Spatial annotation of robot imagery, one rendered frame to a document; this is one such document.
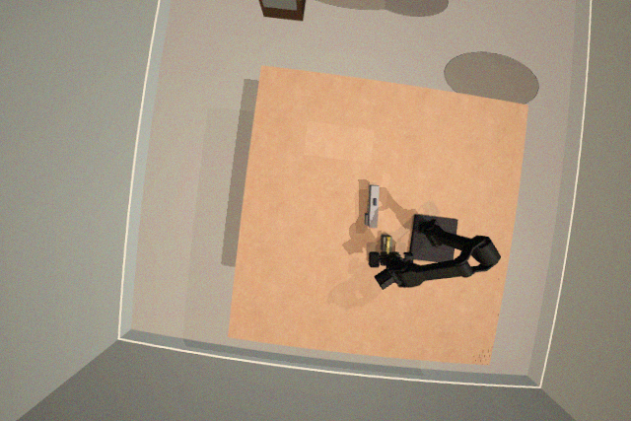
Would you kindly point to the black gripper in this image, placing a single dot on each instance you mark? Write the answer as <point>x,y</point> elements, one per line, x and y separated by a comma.
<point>385,259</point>

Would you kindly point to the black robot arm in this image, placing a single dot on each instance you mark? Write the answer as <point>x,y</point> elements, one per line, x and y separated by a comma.
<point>408,274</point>

